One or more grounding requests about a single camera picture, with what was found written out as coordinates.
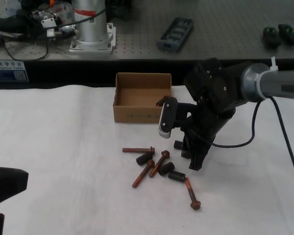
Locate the open cardboard box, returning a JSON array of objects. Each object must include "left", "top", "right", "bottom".
[{"left": 112, "top": 72, "right": 173, "bottom": 124}]

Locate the copper flanged bolt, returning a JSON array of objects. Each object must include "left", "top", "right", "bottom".
[
  {"left": 132, "top": 160, "right": 156, "bottom": 189},
  {"left": 148, "top": 150, "right": 171, "bottom": 179},
  {"left": 122, "top": 146, "right": 156, "bottom": 155},
  {"left": 184, "top": 177, "right": 202, "bottom": 211}
]

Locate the grey screwdriver bit case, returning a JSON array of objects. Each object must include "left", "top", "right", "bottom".
[{"left": 156, "top": 17, "right": 195, "bottom": 52}]

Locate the black part with green spot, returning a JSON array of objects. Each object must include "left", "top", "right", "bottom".
[
  {"left": 277, "top": 23, "right": 294, "bottom": 46},
  {"left": 262, "top": 25, "right": 283, "bottom": 49}
]

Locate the silver-white machine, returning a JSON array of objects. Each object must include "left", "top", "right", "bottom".
[{"left": 69, "top": 0, "right": 117, "bottom": 54}]

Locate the blue label plate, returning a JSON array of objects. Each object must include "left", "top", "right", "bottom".
[{"left": 0, "top": 60, "right": 30, "bottom": 83}]

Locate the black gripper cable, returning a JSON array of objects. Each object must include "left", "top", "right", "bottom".
[{"left": 210, "top": 99, "right": 263, "bottom": 148}]

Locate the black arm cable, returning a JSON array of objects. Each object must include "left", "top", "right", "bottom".
[{"left": 268, "top": 95, "right": 294, "bottom": 205}]

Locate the thin black bench cable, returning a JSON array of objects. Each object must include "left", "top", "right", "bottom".
[{"left": 0, "top": 36, "right": 49, "bottom": 61}]

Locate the white metal bracket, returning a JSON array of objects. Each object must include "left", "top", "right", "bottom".
[{"left": 40, "top": 17, "right": 57, "bottom": 38}]

